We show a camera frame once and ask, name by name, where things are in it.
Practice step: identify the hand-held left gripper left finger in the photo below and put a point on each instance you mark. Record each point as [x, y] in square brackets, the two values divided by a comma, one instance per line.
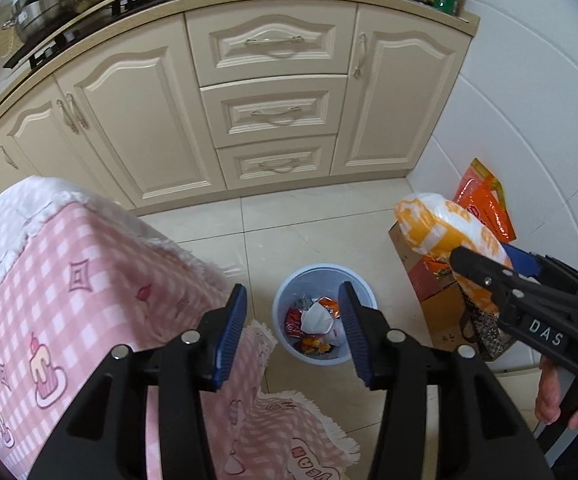
[231, 335]

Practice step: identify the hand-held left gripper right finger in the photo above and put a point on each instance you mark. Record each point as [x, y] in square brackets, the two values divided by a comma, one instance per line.
[356, 335]

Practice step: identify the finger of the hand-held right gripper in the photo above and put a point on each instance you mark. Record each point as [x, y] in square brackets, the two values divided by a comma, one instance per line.
[524, 260]
[484, 272]

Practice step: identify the orange white patterned bag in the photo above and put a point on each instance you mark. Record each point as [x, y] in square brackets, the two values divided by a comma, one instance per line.
[434, 225]

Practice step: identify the blue plastic bin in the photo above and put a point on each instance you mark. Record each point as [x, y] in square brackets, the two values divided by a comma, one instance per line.
[289, 287]

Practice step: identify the person's right hand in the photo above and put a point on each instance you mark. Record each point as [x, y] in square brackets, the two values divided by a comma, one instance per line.
[549, 390]

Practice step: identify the clear plastic bag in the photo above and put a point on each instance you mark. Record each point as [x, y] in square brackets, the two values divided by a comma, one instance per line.
[316, 321]

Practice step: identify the orange plastic bag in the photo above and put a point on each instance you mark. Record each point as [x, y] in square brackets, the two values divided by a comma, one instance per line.
[494, 210]

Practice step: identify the patterned tote bag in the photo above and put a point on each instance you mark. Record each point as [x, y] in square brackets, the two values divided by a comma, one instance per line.
[484, 335]

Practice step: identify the red snack packet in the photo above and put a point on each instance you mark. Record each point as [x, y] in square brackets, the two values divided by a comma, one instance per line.
[293, 322]

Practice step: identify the cardboard box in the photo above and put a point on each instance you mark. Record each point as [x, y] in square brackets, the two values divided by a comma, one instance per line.
[439, 320]

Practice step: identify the round table pink checked cloth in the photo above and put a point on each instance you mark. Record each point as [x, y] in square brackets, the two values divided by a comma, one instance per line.
[69, 260]

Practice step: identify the black gas stove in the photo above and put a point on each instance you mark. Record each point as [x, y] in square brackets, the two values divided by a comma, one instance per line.
[49, 45]

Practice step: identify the yellow round strainer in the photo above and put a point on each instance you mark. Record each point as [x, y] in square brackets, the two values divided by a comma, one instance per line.
[5, 44]

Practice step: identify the steel steamer pot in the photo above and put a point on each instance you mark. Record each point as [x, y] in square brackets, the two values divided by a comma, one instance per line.
[39, 10]

